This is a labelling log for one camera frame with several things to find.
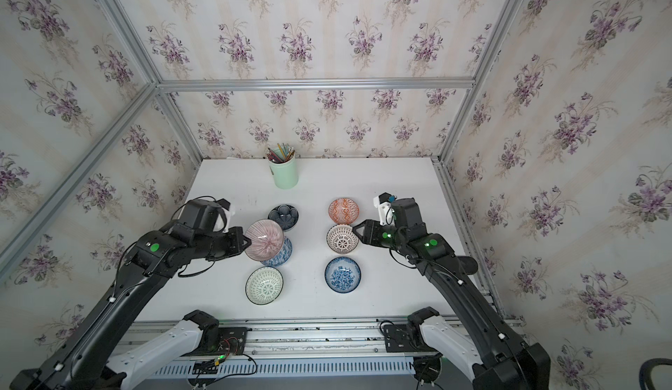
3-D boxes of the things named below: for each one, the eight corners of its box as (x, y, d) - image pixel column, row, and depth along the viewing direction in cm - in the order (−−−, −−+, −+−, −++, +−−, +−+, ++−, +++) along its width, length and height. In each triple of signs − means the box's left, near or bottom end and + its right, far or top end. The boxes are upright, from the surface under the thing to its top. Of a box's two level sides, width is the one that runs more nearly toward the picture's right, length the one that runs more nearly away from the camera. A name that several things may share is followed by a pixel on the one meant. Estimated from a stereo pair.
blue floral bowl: (339, 301, 81) (339, 297, 78) (319, 274, 87) (319, 269, 84) (365, 280, 86) (366, 275, 83) (345, 255, 91) (346, 250, 88)
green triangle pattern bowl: (241, 296, 82) (237, 291, 79) (263, 266, 89) (260, 260, 85) (268, 312, 79) (265, 308, 76) (288, 279, 86) (286, 274, 82)
